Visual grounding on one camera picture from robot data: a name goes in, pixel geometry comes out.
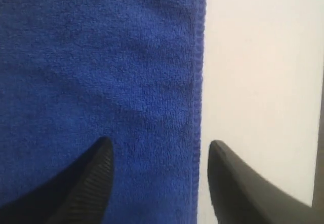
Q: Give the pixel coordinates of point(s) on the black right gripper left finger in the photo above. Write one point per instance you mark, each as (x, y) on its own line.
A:
(79, 194)

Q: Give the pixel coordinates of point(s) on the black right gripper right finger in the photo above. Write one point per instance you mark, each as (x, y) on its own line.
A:
(240, 195)

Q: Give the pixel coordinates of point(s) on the blue terry towel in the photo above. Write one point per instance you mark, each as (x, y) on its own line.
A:
(73, 71)

